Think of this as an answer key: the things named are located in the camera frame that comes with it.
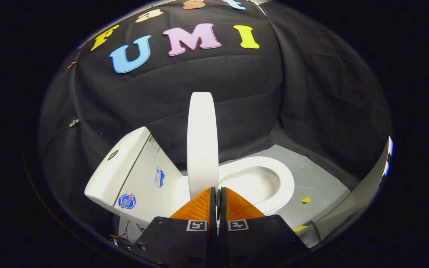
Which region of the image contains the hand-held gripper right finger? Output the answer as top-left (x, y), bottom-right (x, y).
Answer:
top-left (218, 187), bottom-right (310, 268)

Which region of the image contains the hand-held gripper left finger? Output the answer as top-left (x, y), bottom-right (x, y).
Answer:
top-left (131, 187), bottom-right (218, 268)

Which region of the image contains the white toilet lid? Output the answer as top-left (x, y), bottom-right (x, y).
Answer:
top-left (187, 92), bottom-right (219, 200)

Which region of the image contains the white toilet seat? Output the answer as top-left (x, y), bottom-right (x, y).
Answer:
top-left (218, 156), bottom-right (295, 216)

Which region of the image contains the white ceramic toilet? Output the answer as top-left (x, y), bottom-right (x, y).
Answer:
top-left (84, 127), bottom-right (291, 228)

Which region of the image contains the white panel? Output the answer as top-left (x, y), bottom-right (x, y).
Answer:
top-left (317, 136), bottom-right (394, 248)

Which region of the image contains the black backdrop cloth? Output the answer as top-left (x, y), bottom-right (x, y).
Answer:
top-left (38, 0), bottom-right (392, 239)

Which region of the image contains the thin grey cable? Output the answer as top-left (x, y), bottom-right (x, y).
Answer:
top-left (121, 220), bottom-right (143, 239)

